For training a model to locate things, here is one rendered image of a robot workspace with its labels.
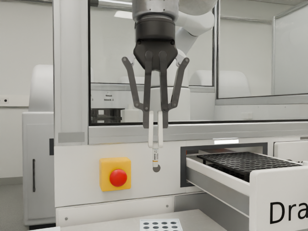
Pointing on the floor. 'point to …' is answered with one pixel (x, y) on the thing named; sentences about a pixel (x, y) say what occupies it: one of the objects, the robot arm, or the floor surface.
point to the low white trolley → (206, 222)
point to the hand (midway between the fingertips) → (155, 128)
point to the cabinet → (153, 210)
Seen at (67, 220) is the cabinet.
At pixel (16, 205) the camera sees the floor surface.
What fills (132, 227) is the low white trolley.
